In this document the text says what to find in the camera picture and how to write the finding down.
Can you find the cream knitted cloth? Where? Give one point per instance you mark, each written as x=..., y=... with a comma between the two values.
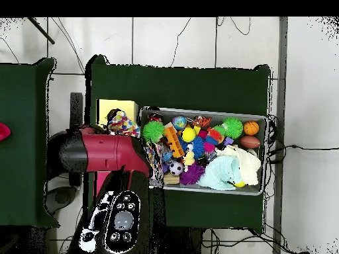
x=249, y=164

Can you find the purple spiky toy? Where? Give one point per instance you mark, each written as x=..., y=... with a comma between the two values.
x=192, y=174

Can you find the brown toy football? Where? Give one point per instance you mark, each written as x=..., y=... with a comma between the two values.
x=250, y=142

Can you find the yellow ball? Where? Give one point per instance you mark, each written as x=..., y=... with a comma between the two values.
x=188, y=135

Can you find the globe print ball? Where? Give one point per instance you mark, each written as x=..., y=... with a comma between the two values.
x=179, y=122

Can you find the pink object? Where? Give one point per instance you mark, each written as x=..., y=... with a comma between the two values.
x=4, y=131

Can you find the small orange basketball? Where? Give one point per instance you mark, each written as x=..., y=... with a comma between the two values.
x=251, y=128

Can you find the black rod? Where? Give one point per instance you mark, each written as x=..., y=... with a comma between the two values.
x=41, y=30

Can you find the mint knitted cloth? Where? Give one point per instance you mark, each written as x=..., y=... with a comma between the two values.
x=217, y=174

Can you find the wooden three-hole box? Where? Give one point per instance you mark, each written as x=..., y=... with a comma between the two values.
x=119, y=104

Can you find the gray rounded stand base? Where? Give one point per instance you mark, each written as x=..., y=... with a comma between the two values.
x=62, y=197

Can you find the black panel stand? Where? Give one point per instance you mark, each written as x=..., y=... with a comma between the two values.
x=76, y=108

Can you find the dark green tablecloth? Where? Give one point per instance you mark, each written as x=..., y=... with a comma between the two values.
x=21, y=158
x=185, y=87

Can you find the green spiky ball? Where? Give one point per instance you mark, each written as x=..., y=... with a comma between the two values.
x=232, y=127
x=153, y=131

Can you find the orange plastic block tray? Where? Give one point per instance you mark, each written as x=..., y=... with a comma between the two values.
x=173, y=141

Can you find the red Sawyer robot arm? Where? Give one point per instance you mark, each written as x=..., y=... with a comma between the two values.
x=106, y=153

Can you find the silver mesh bin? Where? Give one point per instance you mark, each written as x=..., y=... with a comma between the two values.
x=212, y=112

